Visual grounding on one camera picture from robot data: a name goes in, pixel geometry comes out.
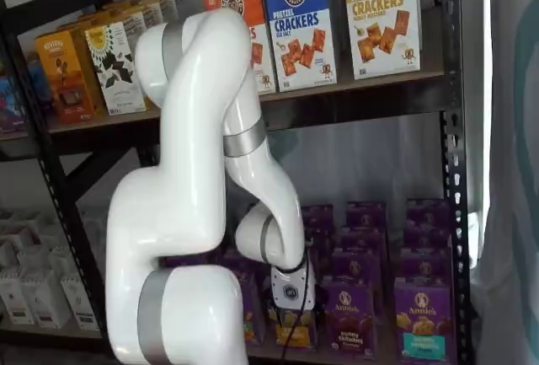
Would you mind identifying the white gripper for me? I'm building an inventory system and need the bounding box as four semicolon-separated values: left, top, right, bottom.
267;259;330;326

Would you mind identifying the purple Annie's box orange patch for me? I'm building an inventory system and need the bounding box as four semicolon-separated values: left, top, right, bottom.
305;225;336;256
302;203;336;231
271;308;319;348

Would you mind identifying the purple Annie's box green patch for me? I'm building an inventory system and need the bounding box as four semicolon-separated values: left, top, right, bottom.
235;271;267;346
218;255;273;277

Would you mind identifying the purple Annie's box teal patch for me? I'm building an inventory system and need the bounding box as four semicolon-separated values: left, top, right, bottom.
405;198;451;229
398;246;455;282
402;223;454;252
393;276;459;361

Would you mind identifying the blue pretzel crackers box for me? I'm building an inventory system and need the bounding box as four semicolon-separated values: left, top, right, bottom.
259;0;339;93

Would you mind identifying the yellow pretzel crackers box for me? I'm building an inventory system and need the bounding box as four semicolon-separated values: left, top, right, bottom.
340;0;422;81

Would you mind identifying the orange cookie box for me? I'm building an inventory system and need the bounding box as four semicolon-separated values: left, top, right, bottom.
34;27;107;125

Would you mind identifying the Simple Mills bar box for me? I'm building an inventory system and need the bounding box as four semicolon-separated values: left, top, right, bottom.
138;0;183;24

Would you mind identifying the purple blue snack box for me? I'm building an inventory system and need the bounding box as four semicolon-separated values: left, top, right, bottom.
0;73;31;137

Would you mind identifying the small white carton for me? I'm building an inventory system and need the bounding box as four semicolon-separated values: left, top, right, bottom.
48;244;81;277
19;243;54;273
0;270;35;326
60;274;101;332
21;270;72;329
0;241;22;273

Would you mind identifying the blue snack package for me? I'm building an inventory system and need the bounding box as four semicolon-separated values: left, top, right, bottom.
25;51;52;107

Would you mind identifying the long thin black cable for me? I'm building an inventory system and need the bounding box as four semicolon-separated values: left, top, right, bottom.
282;233;315;362

